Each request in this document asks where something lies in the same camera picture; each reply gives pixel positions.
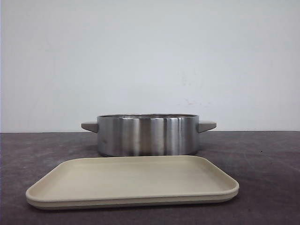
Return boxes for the beige rectangular tray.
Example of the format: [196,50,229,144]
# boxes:
[25,156,239,210]

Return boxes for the stainless steel pot grey handles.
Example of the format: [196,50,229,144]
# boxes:
[81,113,217,157]

